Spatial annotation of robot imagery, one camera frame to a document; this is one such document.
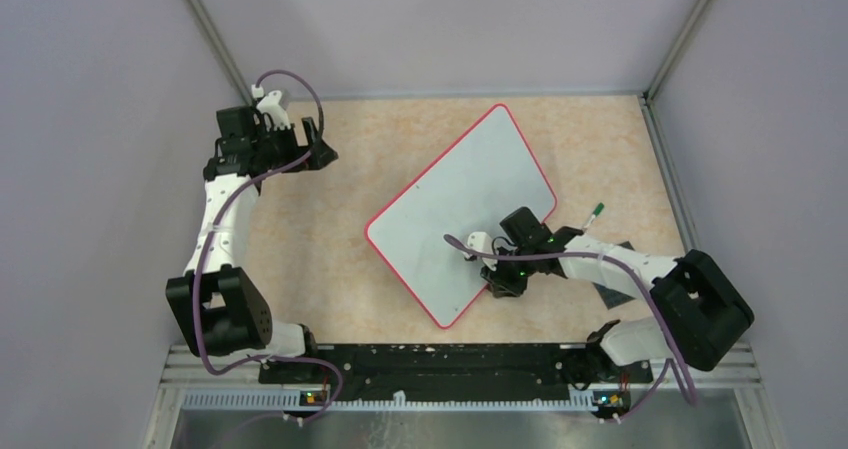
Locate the grey lego baseplate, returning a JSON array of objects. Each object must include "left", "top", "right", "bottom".
[{"left": 593, "top": 241, "right": 638, "bottom": 309}]

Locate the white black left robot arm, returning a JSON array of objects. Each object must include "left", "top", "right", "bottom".
[{"left": 165, "top": 106, "right": 338, "bottom": 383}]

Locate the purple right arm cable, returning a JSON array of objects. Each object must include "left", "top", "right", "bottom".
[{"left": 442, "top": 233, "right": 698, "bottom": 424}]

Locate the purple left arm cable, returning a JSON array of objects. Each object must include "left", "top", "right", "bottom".
[{"left": 192, "top": 69, "right": 346, "bottom": 427}]

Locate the green white marker pen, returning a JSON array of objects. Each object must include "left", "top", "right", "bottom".
[{"left": 581, "top": 202, "right": 605, "bottom": 231}]

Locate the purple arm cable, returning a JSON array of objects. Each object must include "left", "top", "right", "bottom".
[
  {"left": 192, "top": 69, "right": 346, "bottom": 427},
  {"left": 442, "top": 233, "right": 698, "bottom": 424}
]

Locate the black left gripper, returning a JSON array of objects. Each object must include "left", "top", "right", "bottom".
[{"left": 251, "top": 116, "right": 336, "bottom": 173}]

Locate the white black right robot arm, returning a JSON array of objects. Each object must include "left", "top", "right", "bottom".
[{"left": 466, "top": 207, "right": 755, "bottom": 381}]

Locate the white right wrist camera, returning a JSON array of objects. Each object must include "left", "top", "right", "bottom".
[{"left": 466, "top": 231, "right": 493, "bottom": 254}]

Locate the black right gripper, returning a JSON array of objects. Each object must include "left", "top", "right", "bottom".
[{"left": 480, "top": 244, "right": 537, "bottom": 298}]

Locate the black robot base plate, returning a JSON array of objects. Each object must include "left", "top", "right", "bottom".
[{"left": 258, "top": 343, "right": 654, "bottom": 404}]

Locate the white slotted cable duct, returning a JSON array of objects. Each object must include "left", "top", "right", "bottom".
[{"left": 181, "top": 389, "right": 598, "bottom": 412}]

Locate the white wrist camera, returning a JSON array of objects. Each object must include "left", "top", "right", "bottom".
[
  {"left": 250, "top": 84, "right": 292, "bottom": 131},
  {"left": 466, "top": 231, "right": 493, "bottom": 254}
]

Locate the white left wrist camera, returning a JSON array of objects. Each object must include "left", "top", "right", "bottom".
[{"left": 250, "top": 84, "right": 292, "bottom": 131}]

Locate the red-edged whiteboard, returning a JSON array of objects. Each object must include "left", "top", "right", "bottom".
[{"left": 364, "top": 103, "right": 558, "bottom": 329}]

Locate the aluminium frame rail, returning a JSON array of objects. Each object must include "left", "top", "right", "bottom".
[{"left": 143, "top": 343, "right": 785, "bottom": 448}]

